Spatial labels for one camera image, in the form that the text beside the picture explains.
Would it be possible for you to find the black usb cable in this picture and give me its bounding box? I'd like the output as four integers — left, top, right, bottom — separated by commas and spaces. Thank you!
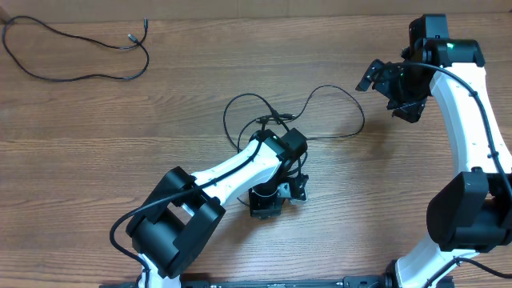
222, 92, 297, 153
235, 83, 366, 209
1, 14, 150, 83

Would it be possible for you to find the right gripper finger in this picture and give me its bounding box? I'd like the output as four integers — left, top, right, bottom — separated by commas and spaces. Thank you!
392, 99, 426, 123
355, 59, 385, 91

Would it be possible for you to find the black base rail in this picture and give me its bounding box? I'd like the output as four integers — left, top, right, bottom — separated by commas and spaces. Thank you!
99, 274, 455, 288

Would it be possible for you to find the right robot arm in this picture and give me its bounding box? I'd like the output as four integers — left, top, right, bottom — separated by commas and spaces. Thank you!
357, 14, 511, 287

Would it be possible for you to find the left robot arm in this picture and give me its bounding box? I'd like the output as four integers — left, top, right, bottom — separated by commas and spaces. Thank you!
126, 129, 309, 287

